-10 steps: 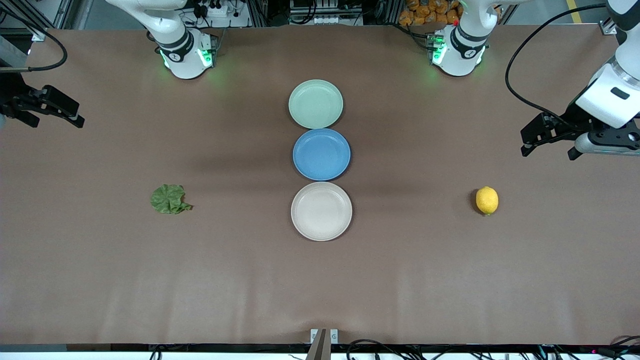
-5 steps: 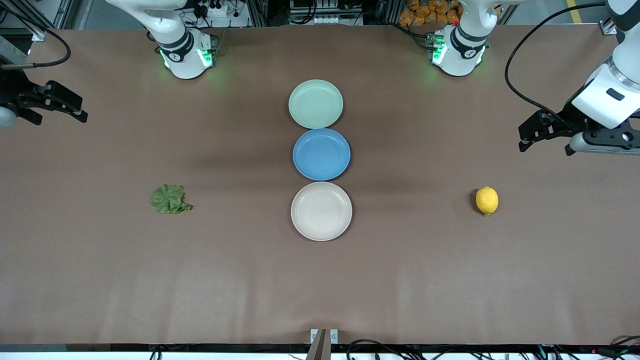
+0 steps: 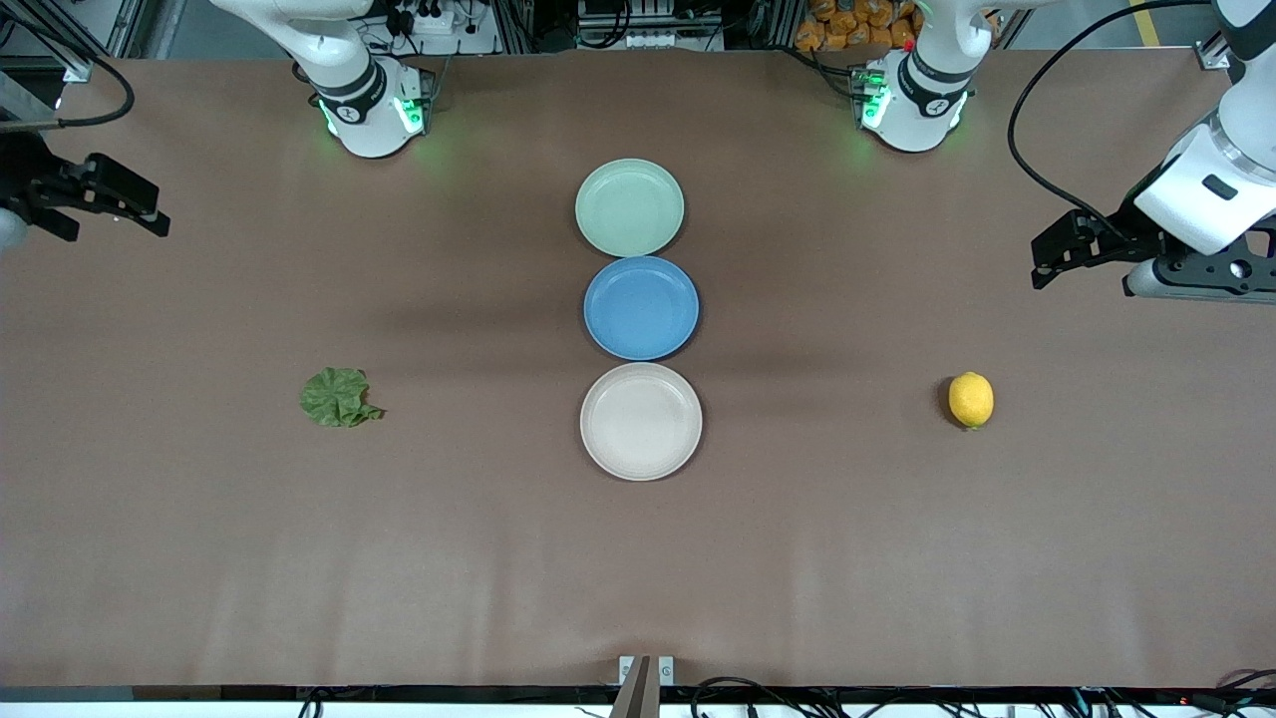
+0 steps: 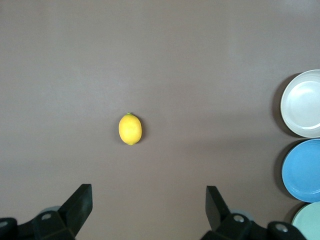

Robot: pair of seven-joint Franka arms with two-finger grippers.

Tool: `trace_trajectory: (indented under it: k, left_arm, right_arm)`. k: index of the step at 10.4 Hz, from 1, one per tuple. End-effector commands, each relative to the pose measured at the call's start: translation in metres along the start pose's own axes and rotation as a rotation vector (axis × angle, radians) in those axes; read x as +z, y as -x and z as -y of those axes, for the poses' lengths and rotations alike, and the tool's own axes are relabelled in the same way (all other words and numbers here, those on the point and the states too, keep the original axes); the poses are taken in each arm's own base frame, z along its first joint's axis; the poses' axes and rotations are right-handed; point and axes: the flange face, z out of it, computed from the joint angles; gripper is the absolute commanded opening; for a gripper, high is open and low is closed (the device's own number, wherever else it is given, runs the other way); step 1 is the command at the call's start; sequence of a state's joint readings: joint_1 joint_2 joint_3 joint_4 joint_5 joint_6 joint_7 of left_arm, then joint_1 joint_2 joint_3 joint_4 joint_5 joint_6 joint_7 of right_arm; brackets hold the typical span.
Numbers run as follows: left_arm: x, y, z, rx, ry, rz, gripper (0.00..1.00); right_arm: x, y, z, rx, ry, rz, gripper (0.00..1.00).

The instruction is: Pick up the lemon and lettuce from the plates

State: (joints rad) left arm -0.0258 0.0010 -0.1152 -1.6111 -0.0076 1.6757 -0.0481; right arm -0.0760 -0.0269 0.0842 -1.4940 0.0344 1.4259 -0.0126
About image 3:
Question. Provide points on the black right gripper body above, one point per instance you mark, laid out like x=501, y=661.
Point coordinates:
x=22, y=178

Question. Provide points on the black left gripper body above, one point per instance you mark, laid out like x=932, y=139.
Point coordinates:
x=1118, y=235

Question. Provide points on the yellow lemon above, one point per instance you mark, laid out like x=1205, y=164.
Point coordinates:
x=970, y=399

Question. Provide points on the green lettuce leaf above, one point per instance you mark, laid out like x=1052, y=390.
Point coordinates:
x=337, y=397

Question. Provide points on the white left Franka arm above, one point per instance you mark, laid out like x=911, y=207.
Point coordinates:
x=922, y=100

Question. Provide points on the bag of orange items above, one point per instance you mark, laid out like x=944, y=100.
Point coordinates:
x=857, y=25

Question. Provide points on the brown table cover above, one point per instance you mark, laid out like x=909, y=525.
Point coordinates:
x=299, y=519

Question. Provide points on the white power strip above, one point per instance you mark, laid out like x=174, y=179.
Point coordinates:
x=429, y=20

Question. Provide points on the blue round plate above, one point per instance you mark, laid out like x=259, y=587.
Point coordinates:
x=641, y=309

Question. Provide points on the light green round plate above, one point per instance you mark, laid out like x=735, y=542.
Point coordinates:
x=629, y=207

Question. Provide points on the beige round plate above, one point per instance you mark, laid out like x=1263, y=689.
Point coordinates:
x=641, y=422

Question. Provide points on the black equipment rack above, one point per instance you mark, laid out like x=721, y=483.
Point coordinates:
x=648, y=20

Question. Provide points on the aluminium frame profile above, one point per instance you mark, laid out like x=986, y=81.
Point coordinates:
x=1211, y=55
x=70, y=55

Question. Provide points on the brown post with white brackets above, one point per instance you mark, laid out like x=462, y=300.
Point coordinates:
x=638, y=688

